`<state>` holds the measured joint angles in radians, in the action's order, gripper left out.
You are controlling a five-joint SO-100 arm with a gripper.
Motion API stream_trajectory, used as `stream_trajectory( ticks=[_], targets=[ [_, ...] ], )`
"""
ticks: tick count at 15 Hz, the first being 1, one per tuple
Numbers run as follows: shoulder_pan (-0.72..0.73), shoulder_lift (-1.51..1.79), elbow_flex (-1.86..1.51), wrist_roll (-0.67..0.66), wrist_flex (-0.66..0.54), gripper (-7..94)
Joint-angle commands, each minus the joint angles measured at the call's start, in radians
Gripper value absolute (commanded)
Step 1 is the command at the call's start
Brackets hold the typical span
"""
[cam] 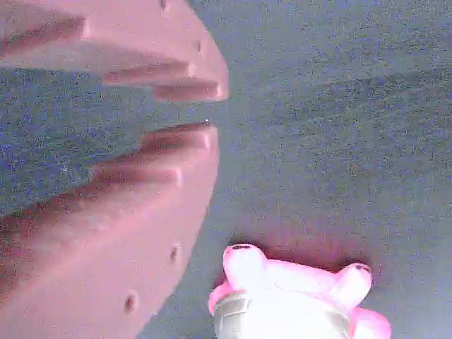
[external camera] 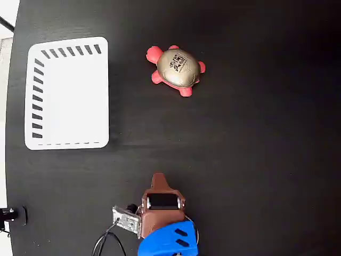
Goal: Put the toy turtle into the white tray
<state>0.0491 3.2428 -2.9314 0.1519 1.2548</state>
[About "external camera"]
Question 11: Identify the red turtle toy printed shell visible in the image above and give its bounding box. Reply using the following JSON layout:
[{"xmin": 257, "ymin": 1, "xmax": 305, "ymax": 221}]
[{"xmin": 145, "ymin": 45, "xmax": 206, "ymax": 98}]

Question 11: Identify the white plastic basket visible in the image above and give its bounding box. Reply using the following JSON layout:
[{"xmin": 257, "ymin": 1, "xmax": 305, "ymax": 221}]
[{"xmin": 24, "ymin": 36, "xmax": 110, "ymax": 151}]

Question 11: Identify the black table clamp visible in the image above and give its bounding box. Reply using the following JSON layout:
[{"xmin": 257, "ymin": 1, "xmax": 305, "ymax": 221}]
[{"xmin": 0, "ymin": 206, "xmax": 29, "ymax": 227}]

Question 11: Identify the black slanted rod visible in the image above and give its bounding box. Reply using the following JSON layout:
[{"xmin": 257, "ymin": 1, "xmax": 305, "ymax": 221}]
[{"xmin": 0, "ymin": 15, "xmax": 15, "ymax": 32}]

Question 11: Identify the small camera circuit board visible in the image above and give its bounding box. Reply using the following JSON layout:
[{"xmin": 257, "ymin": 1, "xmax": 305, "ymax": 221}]
[{"xmin": 111, "ymin": 204, "xmax": 142, "ymax": 236}]

